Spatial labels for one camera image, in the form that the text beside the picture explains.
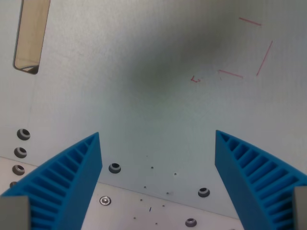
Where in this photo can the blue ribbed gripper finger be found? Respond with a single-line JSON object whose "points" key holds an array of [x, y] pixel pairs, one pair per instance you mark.
{"points": [[72, 182], [235, 182]]}

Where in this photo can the flat silver socket screw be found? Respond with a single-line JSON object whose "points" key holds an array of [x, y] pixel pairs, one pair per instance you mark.
{"points": [[105, 200]]}

